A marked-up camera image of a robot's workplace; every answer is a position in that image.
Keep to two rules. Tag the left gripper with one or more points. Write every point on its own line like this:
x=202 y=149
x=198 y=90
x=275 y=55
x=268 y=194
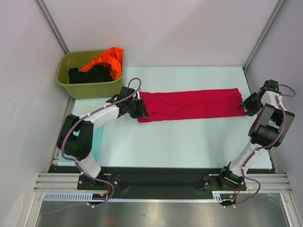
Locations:
x=142 y=112

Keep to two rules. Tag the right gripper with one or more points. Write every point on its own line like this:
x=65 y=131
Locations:
x=251 y=103

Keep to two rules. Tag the magenta red t shirt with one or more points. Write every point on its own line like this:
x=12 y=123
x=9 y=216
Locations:
x=186 y=105

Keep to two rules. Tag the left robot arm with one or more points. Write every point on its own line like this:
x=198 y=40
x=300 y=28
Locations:
x=76 y=136

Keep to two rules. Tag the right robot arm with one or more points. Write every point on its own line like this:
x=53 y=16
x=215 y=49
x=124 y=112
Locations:
x=267 y=131

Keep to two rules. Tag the olive green plastic bin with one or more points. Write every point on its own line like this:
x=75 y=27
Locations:
x=85 y=90

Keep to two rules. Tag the folded teal t shirt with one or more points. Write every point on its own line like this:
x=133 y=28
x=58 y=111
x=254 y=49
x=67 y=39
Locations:
x=95 y=150

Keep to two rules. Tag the black t shirt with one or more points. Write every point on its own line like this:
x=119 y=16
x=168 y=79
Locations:
x=96 y=74

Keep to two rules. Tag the orange t shirt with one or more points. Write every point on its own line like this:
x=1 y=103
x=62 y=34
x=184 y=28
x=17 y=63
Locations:
x=112 y=58

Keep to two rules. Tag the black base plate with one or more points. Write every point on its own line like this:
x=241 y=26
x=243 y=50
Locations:
x=162 y=183

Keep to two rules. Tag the aluminium frame rail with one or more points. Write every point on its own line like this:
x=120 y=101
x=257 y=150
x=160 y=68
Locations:
x=55 y=182

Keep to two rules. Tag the slotted cable duct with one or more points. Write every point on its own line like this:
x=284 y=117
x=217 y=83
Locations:
x=75 y=196

